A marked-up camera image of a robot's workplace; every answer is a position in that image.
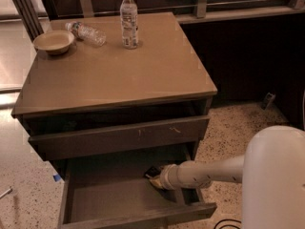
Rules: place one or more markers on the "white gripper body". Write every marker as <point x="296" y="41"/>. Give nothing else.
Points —
<point x="167" y="176"/>

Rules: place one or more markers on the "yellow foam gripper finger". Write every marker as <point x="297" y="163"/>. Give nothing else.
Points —
<point x="157" y="184"/>

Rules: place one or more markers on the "black rxbar chocolate bar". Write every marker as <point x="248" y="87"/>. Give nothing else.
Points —
<point x="153" y="172"/>

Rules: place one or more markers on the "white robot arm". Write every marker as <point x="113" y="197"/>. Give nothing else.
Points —
<point x="271" y="172"/>

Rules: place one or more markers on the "open middle drawer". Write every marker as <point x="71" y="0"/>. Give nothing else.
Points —
<point x="110" y="192"/>

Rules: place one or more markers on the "brown drawer cabinet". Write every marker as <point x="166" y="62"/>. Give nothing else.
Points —
<point x="89" y="88"/>

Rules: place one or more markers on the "upper drawer front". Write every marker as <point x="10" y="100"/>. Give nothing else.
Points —
<point x="119" y="138"/>

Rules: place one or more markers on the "blue tape piece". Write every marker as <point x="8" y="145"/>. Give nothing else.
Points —
<point x="56" y="177"/>

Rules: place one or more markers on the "metal rod on floor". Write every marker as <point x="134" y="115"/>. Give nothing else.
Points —
<point x="8" y="191"/>

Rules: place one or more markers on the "lying clear water bottle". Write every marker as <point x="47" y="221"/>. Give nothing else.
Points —
<point x="86" y="33"/>

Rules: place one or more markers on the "beige bowl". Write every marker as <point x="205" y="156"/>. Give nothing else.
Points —
<point x="54" y="42"/>

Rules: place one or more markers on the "standing clear water bottle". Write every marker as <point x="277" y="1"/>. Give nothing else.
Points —
<point x="129" y="26"/>

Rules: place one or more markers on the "metal railing shelf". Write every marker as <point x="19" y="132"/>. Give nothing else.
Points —
<point x="187" y="10"/>

